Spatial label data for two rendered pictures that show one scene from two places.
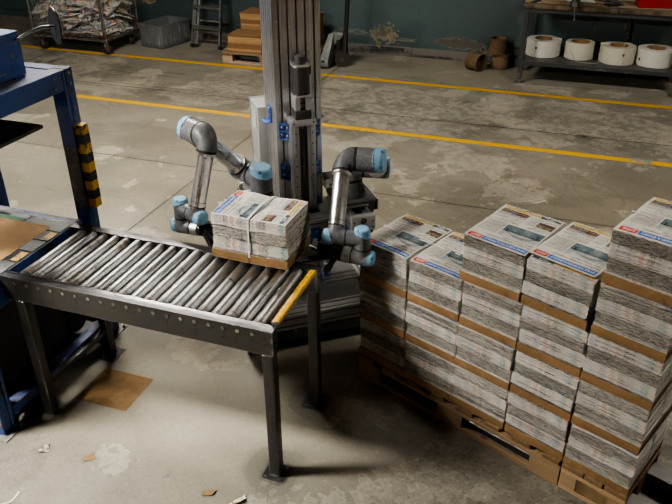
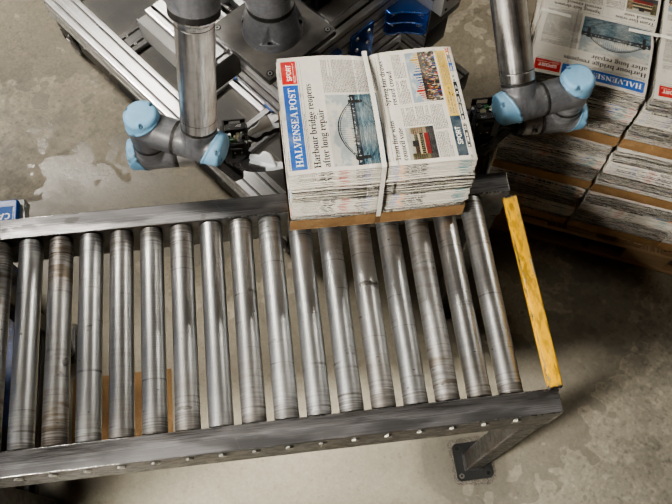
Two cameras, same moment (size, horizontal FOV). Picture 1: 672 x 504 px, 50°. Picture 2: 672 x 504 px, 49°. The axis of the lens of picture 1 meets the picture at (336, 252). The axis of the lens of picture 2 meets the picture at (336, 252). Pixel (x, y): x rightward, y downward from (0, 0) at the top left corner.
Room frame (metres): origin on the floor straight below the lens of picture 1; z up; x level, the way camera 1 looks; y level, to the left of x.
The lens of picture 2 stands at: (2.26, 0.81, 2.25)
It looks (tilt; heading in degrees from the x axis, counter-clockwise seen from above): 66 degrees down; 332
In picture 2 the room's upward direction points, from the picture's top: 2 degrees clockwise
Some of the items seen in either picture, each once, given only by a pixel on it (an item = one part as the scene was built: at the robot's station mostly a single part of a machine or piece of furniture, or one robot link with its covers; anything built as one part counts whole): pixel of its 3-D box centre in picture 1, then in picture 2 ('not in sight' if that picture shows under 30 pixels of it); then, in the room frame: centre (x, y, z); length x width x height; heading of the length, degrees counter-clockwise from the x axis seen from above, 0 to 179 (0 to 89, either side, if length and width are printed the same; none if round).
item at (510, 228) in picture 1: (515, 228); not in sight; (2.69, -0.76, 1.06); 0.37 x 0.29 x 0.01; 139
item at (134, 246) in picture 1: (112, 265); (90, 334); (2.89, 1.04, 0.77); 0.47 x 0.05 x 0.05; 160
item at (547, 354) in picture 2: (295, 296); (531, 287); (2.57, 0.17, 0.81); 0.43 x 0.03 x 0.02; 160
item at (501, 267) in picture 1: (513, 251); not in sight; (2.71, -0.77, 0.95); 0.38 x 0.29 x 0.23; 139
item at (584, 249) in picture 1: (584, 247); not in sight; (2.52, -1.00, 1.06); 0.37 x 0.28 x 0.01; 137
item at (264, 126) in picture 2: not in sight; (265, 124); (3.18, 0.51, 0.81); 0.09 x 0.03 x 0.06; 97
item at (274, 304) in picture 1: (279, 298); (489, 292); (2.61, 0.25, 0.77); 0.47 x 0.05 x 0.05; 160
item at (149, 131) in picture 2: (183, 208); (152, 129); (3.21, 0.76, 0.91); 0.11 x 0.08 x 0.11; 46
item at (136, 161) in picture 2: (182, 225); (153, 151); (3.22, 0.77, 0.81); 0.11 x 0.08 x 0.09; 70
